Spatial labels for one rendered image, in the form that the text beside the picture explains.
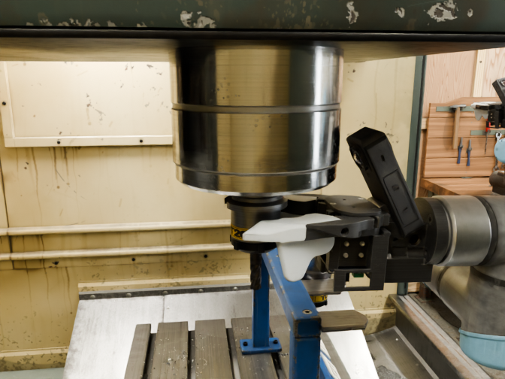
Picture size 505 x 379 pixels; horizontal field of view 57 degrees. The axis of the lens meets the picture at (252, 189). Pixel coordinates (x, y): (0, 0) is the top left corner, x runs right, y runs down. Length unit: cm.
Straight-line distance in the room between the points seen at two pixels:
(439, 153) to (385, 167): 296
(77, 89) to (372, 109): 91
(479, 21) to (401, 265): 25
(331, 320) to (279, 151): 37
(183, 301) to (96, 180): 48
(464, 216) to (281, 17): 28
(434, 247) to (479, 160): 308
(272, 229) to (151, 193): 111
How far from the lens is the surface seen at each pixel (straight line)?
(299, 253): 44
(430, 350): 161
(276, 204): 44
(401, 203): 48
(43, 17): 34
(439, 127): 338
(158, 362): 119
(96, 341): 154
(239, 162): 38
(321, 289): 78
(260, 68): 37
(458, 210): 51
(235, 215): 45
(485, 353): 60
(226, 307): 156
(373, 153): 45
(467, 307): 60
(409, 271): 52
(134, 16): 33
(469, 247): 52
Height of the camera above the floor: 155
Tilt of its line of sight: 13 degrees down
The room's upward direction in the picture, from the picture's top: straight up
